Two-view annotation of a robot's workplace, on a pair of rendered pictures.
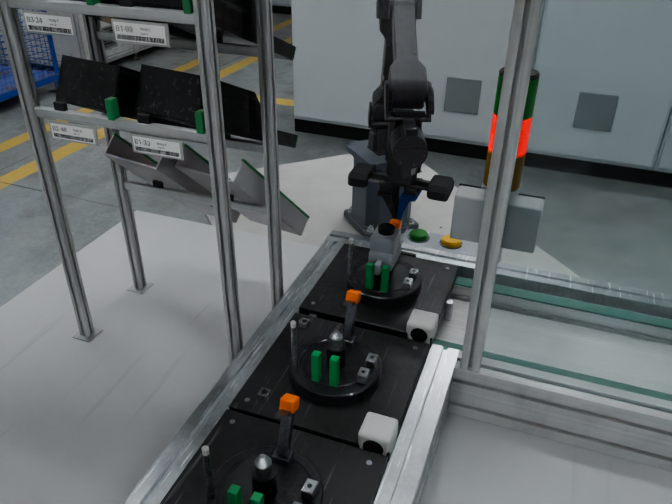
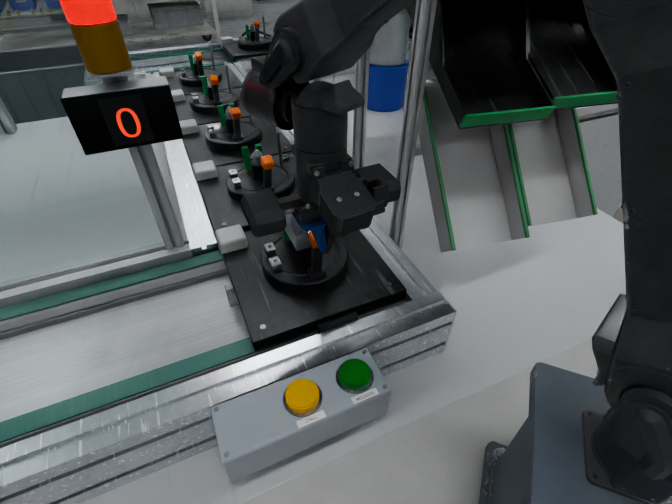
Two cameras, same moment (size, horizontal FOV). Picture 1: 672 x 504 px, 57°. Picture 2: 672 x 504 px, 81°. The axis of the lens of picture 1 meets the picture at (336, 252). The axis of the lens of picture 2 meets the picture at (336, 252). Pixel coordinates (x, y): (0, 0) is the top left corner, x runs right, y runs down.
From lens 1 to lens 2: 1.41 m
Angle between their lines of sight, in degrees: 97
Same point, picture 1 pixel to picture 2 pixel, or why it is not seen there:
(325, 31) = not seen: outside the picture
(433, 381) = (198, 223)
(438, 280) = (258, 301)
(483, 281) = (144, 158)
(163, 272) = (533, 241)
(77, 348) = not seen: hidden behind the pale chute
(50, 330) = not seen: hidden behind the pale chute
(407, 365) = (219, 211)
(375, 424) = (205, 165)
